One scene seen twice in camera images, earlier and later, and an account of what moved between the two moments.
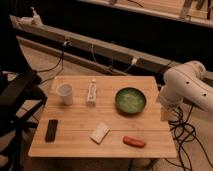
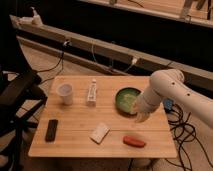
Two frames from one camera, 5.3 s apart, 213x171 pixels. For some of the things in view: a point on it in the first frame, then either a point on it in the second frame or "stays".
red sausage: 130,140 stays
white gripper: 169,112 to 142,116
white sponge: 99,132 stays
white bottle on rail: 34,20 stays
